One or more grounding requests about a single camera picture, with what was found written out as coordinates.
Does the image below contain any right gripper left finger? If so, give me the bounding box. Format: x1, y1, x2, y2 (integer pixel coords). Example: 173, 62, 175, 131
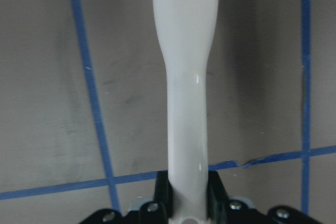
139, 171, 173, 224

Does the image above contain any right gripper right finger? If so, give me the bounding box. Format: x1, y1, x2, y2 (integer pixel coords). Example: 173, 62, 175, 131
207, 171, 259, 223

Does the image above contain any white hand brush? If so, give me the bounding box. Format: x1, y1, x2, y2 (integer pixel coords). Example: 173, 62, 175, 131
153, 0, 218, 223

